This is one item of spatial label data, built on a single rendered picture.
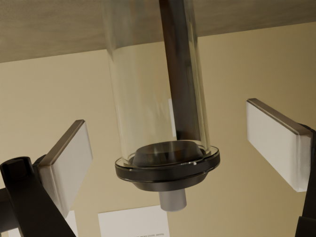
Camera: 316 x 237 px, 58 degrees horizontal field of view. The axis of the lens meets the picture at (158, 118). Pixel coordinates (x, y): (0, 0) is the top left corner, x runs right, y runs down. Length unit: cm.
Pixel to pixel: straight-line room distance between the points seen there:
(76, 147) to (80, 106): 71
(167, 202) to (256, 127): 15
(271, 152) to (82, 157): 11
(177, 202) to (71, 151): 16
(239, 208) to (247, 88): 37
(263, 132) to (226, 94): 71
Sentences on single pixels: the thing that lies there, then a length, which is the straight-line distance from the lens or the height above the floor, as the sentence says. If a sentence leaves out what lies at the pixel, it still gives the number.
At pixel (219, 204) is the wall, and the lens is 94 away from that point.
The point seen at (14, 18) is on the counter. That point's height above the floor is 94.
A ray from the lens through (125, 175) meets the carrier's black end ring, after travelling 27.
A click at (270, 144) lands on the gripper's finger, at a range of 17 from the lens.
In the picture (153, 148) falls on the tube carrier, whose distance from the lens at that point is 25.
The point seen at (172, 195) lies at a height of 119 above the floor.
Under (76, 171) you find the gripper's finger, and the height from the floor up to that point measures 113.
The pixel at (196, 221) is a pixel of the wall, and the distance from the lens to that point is 95.
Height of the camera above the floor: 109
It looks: 4 degrees up
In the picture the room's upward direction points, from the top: 172 degrees clockwise
